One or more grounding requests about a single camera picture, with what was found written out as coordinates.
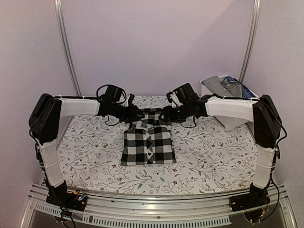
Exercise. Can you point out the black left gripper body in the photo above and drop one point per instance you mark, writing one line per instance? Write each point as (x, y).
(124, 115)

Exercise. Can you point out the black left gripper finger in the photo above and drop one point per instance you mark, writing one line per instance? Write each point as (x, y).
(130, 99)
(136, 118)

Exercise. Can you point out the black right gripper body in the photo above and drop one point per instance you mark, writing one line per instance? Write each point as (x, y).
(178, 116)

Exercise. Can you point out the black white checkered shirt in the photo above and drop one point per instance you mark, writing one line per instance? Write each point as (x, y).
(148, 141)

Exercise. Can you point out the white plastic bin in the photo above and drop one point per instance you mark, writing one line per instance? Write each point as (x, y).
(228, 122)

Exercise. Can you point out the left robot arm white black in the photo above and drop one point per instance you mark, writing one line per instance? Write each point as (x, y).
(44, 127)

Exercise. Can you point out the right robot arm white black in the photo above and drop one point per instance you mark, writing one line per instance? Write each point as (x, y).
(261, 112)

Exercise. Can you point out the grey long sleeve shirt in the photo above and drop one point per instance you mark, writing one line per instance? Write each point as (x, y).
(214, 84)

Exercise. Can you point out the floral patterned table mat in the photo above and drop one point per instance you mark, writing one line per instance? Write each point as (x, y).
(209, 159)

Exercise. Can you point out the blue checkered shirt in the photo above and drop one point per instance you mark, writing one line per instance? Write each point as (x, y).
(247, 89)

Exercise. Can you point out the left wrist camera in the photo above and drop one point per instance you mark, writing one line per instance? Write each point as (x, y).
(115, 94)

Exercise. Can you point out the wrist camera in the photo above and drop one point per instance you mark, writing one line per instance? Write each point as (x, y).
(182, 95)
(115, 94)

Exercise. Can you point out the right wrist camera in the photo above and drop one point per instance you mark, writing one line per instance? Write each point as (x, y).
(182, 95)

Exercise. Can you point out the aluminium front rail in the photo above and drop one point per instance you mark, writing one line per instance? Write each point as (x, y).
(109, 210)

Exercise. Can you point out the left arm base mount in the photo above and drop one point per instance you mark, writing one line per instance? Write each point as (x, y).
(59, 196)

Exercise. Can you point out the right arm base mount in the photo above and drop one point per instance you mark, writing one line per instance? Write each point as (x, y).
(255, 198)

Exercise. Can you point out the left aluminium frame post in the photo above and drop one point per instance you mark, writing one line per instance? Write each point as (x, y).
(65, 44)

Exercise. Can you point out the aluminium frame post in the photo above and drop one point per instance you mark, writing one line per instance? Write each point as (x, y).
(65, 44)
(251, 39)

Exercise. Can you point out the right aluminium frame post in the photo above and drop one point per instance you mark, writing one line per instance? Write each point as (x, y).
(251, 39)

